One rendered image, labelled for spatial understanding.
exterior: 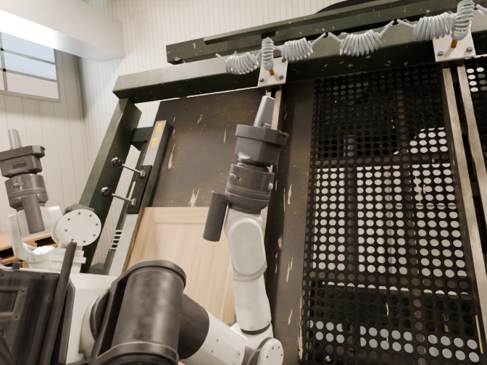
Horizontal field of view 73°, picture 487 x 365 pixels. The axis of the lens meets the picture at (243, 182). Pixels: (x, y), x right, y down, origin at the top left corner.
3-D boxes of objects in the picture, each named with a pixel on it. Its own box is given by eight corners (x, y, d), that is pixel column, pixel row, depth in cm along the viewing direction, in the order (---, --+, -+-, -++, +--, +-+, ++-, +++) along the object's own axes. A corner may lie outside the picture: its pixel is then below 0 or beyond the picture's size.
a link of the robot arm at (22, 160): (2, 161, 92) (11, 202, 91) (-19, 153, 83) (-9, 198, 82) (50, 150, 95) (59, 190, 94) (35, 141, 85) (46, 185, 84)
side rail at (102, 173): (43, 365, 116) (15, 365, 106) (132, 114, 163) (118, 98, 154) (56, 368, 113) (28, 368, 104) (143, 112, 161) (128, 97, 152)
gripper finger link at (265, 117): (275, 99, 64) (267, 131, 65) (262, 95, 62) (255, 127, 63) (280, 99, 63) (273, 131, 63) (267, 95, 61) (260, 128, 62)
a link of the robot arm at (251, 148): (264, 126, 56) (248, 194, 57) (303, 137, 62) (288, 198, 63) (225, 122, 66) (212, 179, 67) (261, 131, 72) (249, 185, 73)
